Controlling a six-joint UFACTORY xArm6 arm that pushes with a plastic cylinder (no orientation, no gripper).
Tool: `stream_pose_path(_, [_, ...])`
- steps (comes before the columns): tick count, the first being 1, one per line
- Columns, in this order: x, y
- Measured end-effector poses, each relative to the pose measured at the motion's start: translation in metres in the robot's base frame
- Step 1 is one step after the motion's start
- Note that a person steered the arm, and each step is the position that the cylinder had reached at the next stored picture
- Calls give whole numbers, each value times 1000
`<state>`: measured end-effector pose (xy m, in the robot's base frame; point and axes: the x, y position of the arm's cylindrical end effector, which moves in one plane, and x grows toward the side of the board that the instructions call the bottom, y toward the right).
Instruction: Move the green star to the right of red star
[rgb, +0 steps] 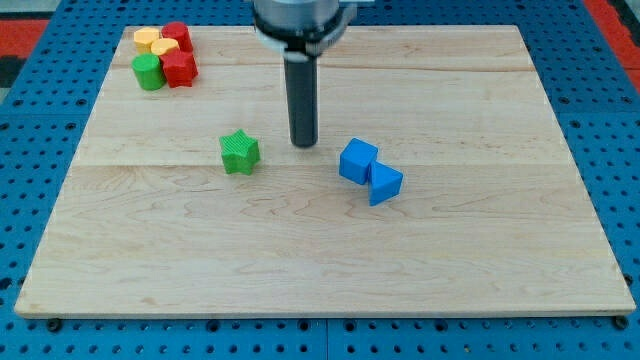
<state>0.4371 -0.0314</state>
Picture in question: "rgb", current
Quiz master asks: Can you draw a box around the green cylinder block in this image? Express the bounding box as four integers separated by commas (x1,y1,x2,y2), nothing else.
131,53,166,91

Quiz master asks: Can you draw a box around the blue triangular prism block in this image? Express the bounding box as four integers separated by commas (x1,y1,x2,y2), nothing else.
368,161,404,206

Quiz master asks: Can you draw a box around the blue cube block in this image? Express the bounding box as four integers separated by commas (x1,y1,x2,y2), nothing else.
339,138,378,185

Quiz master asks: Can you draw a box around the light wooden board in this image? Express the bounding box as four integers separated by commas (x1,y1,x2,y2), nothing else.
14,25,636,319

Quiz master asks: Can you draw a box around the yellow hexagon block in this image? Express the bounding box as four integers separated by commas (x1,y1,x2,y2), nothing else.
133,27,160,54

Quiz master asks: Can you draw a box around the yellow rounded block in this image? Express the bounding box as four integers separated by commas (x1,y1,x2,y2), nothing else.
150,38,180,56

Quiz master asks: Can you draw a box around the red cylinder block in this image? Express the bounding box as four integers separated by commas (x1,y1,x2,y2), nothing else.
161,21,193,52

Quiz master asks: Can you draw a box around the red star block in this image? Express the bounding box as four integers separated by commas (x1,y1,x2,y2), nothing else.
160,50,198,88

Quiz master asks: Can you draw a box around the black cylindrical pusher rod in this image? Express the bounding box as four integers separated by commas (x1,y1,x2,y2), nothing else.
284,58,318,148

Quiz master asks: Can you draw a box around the green star block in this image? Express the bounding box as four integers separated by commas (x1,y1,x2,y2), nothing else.
219,129,260,175

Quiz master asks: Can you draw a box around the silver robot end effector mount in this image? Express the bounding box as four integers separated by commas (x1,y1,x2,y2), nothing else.
252,0,357,62

